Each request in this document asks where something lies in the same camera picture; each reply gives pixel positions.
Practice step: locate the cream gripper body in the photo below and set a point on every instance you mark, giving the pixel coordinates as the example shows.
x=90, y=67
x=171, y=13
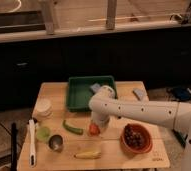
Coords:
x=101, y=120

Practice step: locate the red apple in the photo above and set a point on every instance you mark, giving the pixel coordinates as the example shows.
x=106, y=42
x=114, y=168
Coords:
x=94, y=130

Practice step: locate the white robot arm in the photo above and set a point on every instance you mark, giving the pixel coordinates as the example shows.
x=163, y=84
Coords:
x=169, y=114

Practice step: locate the small metal cup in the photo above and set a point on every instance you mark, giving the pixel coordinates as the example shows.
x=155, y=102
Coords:
x=56, y=143

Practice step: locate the light green cup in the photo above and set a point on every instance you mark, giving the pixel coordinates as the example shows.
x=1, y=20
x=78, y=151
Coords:
x=43, y=134

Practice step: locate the blue sponge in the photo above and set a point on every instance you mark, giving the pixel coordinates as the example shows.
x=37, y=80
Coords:
x=95, y=87

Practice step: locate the green plastic tray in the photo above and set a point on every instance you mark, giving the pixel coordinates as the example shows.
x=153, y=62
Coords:
x=79, y=91

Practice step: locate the orange bowl of grapes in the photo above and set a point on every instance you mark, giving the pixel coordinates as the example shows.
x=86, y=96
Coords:
x=136, y=139

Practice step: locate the yellow banana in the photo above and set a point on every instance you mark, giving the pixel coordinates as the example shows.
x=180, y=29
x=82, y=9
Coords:
x=88, y=155

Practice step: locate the grey wedge block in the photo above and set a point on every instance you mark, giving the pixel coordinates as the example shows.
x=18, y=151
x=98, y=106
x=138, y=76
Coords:
x=140, y=94

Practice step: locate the dark object on floor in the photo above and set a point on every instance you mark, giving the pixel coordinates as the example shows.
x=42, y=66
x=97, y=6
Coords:
x=181, y=93

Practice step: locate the green bin of items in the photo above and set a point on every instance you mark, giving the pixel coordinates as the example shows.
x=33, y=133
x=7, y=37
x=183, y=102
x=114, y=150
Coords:
x=181, y=138

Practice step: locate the black pole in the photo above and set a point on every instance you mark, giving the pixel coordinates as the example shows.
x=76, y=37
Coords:
x=13, y=147

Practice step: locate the white handled brush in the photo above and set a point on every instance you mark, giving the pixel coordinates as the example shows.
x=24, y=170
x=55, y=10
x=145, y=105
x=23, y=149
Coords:
x=32, y=143

